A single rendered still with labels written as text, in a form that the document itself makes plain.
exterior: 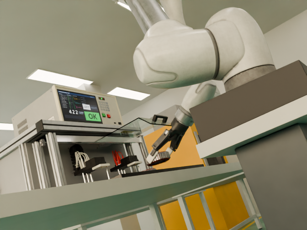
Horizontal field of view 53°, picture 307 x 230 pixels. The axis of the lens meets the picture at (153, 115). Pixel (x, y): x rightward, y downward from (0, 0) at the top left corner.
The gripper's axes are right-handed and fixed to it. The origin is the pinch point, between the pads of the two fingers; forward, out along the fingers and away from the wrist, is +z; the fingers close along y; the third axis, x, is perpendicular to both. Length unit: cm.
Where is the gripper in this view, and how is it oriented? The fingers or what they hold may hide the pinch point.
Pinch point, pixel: (157, 157)
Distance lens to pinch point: 139.7
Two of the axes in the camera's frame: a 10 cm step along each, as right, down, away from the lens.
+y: 5.7, 0.8, 8.2
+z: -5.1, 8.1, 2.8
